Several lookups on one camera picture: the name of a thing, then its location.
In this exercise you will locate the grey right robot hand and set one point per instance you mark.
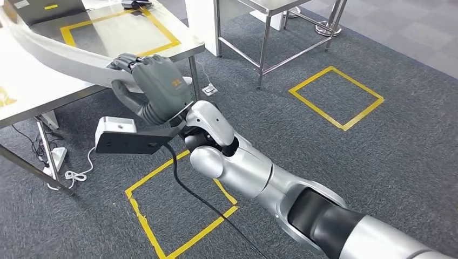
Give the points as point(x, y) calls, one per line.
point(161, 89)

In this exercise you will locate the long curved white plastic part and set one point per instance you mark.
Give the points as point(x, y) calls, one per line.
point(64, 57)

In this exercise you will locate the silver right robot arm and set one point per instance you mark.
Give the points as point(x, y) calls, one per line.
point(247, 168)

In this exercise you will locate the steel workbench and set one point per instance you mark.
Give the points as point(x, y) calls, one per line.
point(272, 5)
point(35, 85)

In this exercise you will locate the floor socket box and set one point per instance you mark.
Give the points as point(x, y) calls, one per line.
point(209, 89)

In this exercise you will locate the white pillar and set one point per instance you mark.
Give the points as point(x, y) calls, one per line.
point(200, 25)

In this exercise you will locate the yellow tape square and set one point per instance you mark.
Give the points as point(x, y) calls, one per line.
point(66, 35)
point(5, 100)

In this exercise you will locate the white power strip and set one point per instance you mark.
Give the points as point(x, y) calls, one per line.
point(57, 157)

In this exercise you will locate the grey laptop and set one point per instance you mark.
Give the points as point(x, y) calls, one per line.
point(46, 12)

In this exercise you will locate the chrome stanchion base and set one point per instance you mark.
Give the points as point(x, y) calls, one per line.
point(327, 30)
point(291, 13)

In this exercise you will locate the black camera bracket plate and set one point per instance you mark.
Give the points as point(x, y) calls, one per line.
point(136, 143)

